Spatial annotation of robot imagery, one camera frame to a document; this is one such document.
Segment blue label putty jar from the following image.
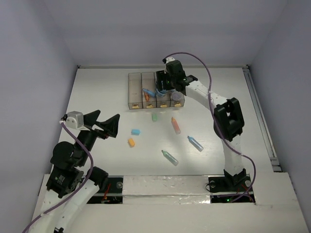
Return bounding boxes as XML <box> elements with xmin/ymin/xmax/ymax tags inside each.
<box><xmin>155</xmin><ymin>89</ymin><xmax>168</xmax><ymax>98</ymax></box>

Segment blue highlighter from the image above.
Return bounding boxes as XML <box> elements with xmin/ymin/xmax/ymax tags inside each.
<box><xmin>142</xmin><ymin>88</ymin><xmax>156</xmax><ymax>97</ymax></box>

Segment clear paper clip jar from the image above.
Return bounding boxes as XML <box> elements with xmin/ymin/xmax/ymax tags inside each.
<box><xmin>171</xmin><ymin>91</ymin><xmax>183</xmax><ymax>101</ymax></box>

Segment teal green marker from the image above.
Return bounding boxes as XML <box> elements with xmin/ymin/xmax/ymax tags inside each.
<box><xmin>161</xmin><ymin>150</ymin><xmax>179</xmax><ymax>166</ymax></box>

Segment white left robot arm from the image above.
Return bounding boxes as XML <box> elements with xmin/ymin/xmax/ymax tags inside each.
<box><xmin>31</xmin><ymin>110</ymin><xmax>120</xmax><ymax>233</ymax></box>

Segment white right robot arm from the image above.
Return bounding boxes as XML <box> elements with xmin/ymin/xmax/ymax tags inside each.
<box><xmin>156</xmin><ymin>57</ymin><xmax>247</xmax><ymax>193</ymax></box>

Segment blue eraser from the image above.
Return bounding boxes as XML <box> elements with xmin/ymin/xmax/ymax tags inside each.
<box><xmin>131</xmin><ymin>129</ymin><xmax>141</xmax><ymax>135</ymax></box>

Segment orange eraser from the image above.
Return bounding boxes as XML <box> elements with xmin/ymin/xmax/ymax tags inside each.
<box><xmin>128</xmin><ymin>138</ymin><xmax>135</xmax><ymax>148</ymax></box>

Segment green eraser cap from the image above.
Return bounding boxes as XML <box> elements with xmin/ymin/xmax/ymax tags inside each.
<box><xmin>152</xmin><ymin>113</ymin><xmax>157</xmax><ymax>122</ymax></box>

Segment pink orange highlighter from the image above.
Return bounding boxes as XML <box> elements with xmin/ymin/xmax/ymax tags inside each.
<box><xmin>171</xmin><ymin>117</ymin><xmax>181</xmax><ymax>134</ymax></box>

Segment light blue marker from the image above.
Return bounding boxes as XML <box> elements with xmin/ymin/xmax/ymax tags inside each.
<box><xmin>187</xmin><ymin>136</ymin><xmax>204</xmax><ymax>152</ymax></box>

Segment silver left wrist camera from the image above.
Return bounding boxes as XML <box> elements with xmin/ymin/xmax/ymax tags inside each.
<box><xmin>64</xmin><ymin>111</ymin><xmax>84</xmax><ymax>130</ymax></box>

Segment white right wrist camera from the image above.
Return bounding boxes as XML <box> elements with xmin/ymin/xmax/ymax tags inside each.
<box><xmin>162</xmin><ymin>57</ymin><xmax>175</xmax><ymax>64</ymax></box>

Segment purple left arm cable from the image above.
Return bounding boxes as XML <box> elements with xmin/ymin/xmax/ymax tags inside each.
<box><xmin>21</xmin><ymin>121</ymin><xmax>94</xmax><ymax>233</ymax></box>

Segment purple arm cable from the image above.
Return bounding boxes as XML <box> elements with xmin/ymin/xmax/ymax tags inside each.
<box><xmin>21</xmin><ymin>121</ymin><xmax>94</xmax><ymax>233</ymax></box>
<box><xmin>162</xmin><ymin>52</ymin><xmax>257</xmax><ymax>202</ymax></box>

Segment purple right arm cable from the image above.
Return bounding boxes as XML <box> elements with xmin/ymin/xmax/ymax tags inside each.
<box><xmin>162</xmin><ymin>52</ymin><xmax>257</xmax><ymax>202</ymax></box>

